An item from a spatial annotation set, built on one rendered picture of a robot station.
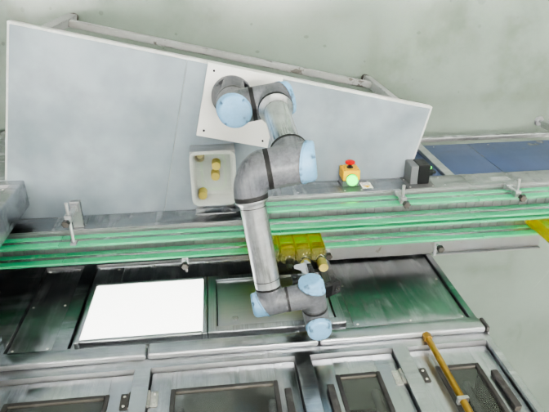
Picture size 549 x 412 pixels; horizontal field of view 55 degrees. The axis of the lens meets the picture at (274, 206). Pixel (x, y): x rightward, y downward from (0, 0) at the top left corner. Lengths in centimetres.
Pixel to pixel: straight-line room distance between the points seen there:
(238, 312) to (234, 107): 71
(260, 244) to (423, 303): 79
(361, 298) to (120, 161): 106
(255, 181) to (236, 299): 64
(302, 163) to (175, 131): 77
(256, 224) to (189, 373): 55
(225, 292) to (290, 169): 72
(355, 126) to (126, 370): 122
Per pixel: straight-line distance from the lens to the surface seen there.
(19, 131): 219
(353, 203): 205
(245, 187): 144
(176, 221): 211
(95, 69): 206
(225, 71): 199
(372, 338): 182
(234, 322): 185
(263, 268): 151
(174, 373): 175
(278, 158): 143
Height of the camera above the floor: 272
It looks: 63 degrees down
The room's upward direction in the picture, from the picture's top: 166 degrees clockwise
